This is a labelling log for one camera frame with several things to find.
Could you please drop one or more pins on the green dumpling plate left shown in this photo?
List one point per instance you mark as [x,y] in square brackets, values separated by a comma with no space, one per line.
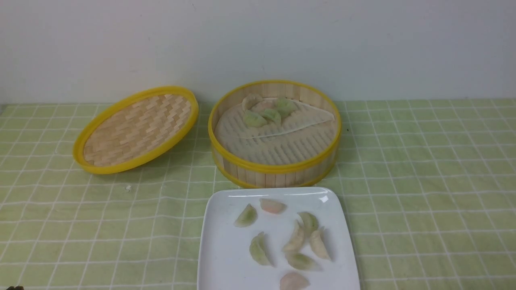
[257,250]

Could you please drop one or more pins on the beige dumpling plate centre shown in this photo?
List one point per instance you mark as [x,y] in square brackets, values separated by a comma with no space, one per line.
[296,240]

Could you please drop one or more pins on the beige dumpling plate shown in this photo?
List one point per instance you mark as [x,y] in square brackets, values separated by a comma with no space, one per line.
[296,240]
[316,241]

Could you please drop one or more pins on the pink dumpling plate bottom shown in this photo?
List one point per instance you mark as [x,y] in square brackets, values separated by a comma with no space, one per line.
[293,281]

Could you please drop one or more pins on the green dumpling plate upper-left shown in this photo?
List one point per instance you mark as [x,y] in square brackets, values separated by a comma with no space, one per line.
[247,217]

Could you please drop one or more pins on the green dumpling plate lower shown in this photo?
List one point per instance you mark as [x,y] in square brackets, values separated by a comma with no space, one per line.
[301,262]

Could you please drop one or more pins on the pink dumpling plate top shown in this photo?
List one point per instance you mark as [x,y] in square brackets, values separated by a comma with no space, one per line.
[272,206]

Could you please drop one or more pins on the beige dumpling plate right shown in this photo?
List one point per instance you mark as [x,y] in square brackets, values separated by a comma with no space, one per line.
[316,241]

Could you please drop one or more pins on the green dumpling steamer back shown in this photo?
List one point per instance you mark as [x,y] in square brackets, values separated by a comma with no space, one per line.
[285,106]

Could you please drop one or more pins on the pink dumpling in steamer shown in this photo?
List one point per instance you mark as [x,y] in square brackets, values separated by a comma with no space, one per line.
[264,105]

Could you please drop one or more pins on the pink dumpling plate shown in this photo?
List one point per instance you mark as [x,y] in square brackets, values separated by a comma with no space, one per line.
[272,206]
[293,281]

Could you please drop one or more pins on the green dumpling plate upper-right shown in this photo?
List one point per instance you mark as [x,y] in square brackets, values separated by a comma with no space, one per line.
[310,222]

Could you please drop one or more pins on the yellow-rimmed bamboo steamer lid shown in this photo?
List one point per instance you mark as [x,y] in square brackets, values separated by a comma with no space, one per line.
[136,130]

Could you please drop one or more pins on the yellow-rimmed bamboo steamer basket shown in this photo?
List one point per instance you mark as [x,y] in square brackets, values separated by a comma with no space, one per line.
[252,175]

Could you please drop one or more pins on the white dumpling in steamer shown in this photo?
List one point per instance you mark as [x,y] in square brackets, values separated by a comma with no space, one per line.
[250,101]

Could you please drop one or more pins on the green dumpling steamer middle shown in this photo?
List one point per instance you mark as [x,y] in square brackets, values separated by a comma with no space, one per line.
[272,115]

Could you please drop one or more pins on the white steamer liner cloth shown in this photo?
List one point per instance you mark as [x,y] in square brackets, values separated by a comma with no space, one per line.
[303,135]

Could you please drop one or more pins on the green dumpling steamer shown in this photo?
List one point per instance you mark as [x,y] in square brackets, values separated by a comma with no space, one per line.
[285,106]
[272,115]

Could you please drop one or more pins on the green checkered tablecloth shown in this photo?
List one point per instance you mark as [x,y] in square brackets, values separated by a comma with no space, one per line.
[427,187]

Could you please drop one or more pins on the white square plate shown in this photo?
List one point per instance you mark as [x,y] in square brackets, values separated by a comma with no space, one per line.
[224,259]

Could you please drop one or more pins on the green dumpling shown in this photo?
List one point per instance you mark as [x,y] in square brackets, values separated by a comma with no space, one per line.
[253,119]

